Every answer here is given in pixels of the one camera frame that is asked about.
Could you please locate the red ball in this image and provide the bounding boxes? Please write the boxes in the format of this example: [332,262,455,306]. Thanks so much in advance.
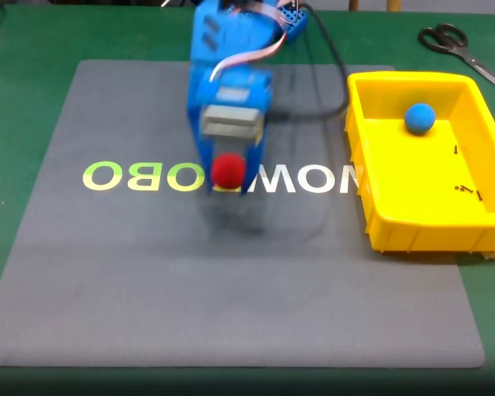
[210,153,248,191]

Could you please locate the yellow plastic bin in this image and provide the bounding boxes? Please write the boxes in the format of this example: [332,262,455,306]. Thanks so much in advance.
[345,70,495,255]

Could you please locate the blue ball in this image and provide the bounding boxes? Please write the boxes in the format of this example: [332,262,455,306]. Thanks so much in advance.
[403,102,437,134]

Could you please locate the grey mat with lettering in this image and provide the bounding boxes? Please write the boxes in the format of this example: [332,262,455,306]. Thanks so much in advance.
[0,59,487,369]

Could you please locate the black scissors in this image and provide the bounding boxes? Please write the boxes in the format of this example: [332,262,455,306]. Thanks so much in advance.
[417,22,495,97]

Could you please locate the silver camera box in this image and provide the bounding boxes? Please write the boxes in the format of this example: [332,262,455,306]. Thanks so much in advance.
[200,104,262,140]

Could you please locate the white ribbon cable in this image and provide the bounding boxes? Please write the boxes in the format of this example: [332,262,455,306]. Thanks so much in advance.
[208,2,290,83]

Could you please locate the black camera cable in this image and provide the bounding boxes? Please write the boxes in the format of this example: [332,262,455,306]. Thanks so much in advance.
[271,2,351,121]

